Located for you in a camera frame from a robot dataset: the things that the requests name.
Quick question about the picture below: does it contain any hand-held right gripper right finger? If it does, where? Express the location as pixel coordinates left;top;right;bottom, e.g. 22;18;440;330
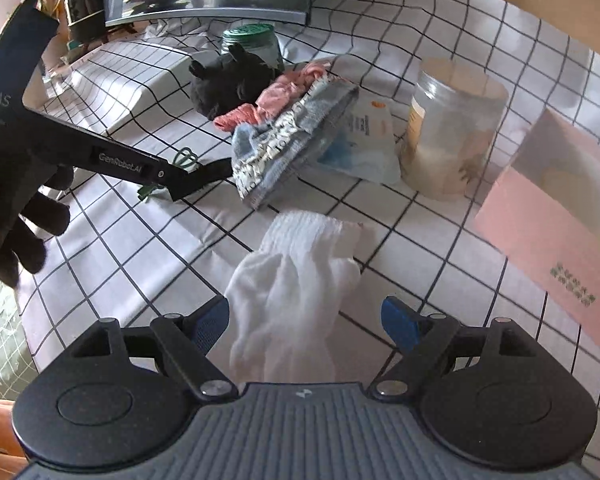
370;296;528;402

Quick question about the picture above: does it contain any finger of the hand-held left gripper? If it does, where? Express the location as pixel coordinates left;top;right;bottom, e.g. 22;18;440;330
166;157;233;202

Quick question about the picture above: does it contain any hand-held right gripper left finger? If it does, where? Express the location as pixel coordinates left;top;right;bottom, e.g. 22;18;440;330
75;295;240;402

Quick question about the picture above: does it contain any blue white patterned sock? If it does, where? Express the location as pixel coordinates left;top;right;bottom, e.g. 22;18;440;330
231;80;360;211

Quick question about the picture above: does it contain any black sock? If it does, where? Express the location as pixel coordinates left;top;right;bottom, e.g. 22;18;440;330
188;42;281;118

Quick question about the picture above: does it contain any pink sock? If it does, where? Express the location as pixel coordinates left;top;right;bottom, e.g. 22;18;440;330
214;60;331;133

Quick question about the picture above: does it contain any pink box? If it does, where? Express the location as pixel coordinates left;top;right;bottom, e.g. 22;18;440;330
472;107;600;353

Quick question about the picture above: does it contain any person's left hand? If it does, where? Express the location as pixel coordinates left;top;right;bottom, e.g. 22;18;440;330
0;164;77;289

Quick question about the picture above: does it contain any black white checked tablecloth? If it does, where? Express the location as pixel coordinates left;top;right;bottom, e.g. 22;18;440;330
20;0;600;461

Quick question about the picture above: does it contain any dark plant pot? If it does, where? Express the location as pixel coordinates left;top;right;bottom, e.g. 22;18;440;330
62;0;106;43

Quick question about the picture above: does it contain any green lid glass jar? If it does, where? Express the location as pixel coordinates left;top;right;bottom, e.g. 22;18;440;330
221;25;283;71

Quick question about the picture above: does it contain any blue white wipes packet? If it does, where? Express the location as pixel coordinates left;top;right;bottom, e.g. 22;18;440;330
317;97;403;186

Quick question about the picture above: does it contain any clear plastic jar orange label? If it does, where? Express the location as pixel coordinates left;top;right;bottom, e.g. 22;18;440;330
399;57;510;201

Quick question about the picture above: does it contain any green hair tie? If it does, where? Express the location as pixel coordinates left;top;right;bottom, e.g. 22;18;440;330
137;146;201;203

